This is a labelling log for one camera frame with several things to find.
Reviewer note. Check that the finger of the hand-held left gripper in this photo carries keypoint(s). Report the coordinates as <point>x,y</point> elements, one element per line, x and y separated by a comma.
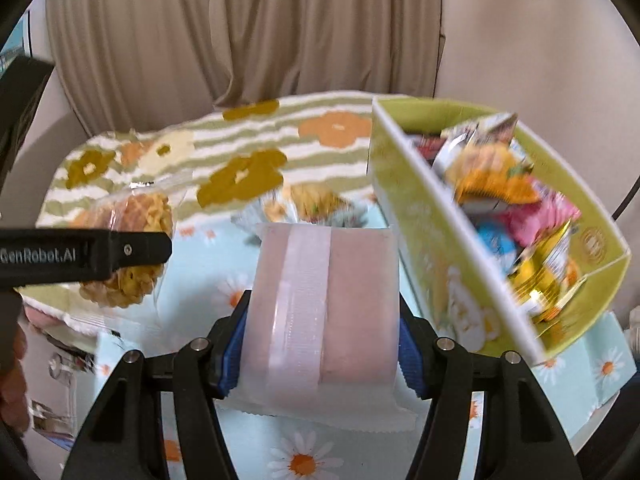
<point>135,252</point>

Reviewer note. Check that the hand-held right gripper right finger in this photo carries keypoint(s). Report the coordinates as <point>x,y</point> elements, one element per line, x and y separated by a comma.
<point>410,360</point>

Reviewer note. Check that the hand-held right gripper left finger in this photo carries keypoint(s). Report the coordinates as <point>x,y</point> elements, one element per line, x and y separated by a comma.
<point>235,350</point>

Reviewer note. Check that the clear packet of yellow waffle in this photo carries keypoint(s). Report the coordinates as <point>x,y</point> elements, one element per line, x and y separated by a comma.
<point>145,215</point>

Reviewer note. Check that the frosted pink cake packet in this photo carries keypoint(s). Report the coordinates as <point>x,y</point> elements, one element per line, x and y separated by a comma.
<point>350,310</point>

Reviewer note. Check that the yellow green cardboard box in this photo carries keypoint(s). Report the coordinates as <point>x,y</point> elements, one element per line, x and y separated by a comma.
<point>425,220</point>

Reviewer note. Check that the person's left hand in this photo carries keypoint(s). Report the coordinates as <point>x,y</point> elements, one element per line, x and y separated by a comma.
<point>10,385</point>

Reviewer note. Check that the daisy print tablecloth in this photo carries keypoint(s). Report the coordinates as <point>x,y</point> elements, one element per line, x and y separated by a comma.
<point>240,452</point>

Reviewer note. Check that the gold yellow snack packet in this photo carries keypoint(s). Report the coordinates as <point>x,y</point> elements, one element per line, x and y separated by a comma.
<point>540,280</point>

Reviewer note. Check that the grey white snack packet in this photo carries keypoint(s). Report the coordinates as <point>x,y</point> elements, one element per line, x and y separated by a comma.
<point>320,205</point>

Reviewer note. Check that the striped floral towel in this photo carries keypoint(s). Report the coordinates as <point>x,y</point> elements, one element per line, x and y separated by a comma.
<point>310,160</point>

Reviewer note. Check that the beige curtain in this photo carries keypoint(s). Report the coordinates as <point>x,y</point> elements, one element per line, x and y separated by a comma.
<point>250,25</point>

